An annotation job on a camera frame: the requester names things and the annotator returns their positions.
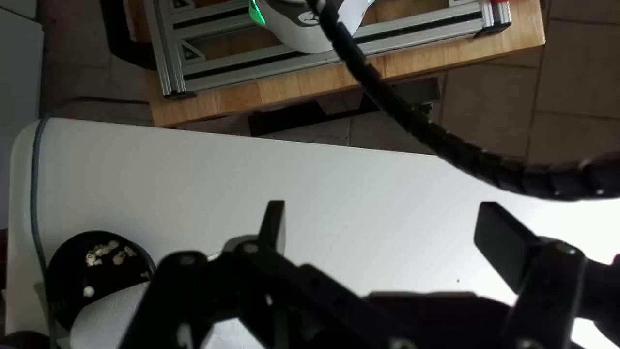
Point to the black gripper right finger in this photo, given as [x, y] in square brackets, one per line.
[548, 284]

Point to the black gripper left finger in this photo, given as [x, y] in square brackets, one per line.
[257, 291]

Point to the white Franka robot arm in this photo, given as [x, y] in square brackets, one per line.
[302, 26]

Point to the popcorn piece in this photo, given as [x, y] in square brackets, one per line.
[87, 291]

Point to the aluminium profile frame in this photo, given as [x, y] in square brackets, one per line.
[168, 59]

